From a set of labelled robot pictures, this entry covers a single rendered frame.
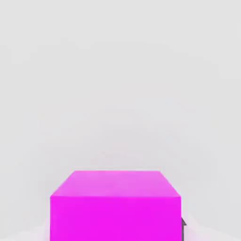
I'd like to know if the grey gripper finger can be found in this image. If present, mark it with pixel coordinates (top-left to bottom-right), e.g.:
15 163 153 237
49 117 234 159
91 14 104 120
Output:
181 217 206 241

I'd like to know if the small magenta cube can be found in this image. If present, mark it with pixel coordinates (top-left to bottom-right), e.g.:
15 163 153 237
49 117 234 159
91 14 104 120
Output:
49 170 182 241

